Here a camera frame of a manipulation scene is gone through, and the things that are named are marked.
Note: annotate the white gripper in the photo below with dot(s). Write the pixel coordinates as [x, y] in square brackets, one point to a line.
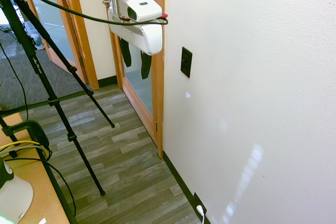
[147, 35]

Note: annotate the black light switch plate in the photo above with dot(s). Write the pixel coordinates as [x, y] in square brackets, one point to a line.
[186, 62]

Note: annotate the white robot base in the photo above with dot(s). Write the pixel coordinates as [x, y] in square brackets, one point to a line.
[15, 195]

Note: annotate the wooden door with frosted glass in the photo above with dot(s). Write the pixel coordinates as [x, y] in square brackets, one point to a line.
[157, 90]

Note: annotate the red clip on gripper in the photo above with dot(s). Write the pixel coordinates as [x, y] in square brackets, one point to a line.
[164, 15]

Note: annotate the door hinge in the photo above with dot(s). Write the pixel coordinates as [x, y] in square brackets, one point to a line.
[157, 127]

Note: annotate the wooden framed glass door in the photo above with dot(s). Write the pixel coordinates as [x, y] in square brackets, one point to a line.
[56, 24]

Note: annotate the black table clamp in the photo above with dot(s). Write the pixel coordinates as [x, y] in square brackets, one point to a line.
[36, 132]

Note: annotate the black baseboard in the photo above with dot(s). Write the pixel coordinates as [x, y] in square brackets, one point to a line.
[178, 176]

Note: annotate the wooden door frame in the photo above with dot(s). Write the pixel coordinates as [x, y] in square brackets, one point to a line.
[88, 58]

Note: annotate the black camera tripod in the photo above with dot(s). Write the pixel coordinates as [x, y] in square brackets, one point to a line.
[53, 100]

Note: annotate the black wall outlet plate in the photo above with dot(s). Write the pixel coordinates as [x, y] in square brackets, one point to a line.
[197, 200]

